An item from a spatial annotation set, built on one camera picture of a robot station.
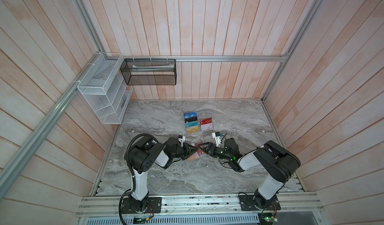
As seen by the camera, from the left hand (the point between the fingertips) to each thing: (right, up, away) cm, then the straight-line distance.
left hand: (198, 151), depth 89 cm
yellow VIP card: (-4, +12, +11) cm, 17 cm away
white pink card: (+6, +14, +12) cm, 19 cm away
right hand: (+1, +3, -2) cm, 4 cm away
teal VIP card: (-4, +16, +9) cm, 19 cm away
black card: (-4, +19, +9) cm, 21 cm away
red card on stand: (+6, +18, +12) cm, 22 cm away
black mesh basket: (-34, +53, +14) cm, 65 cm away
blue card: (-5, +22, +10) cm, 25 cm away
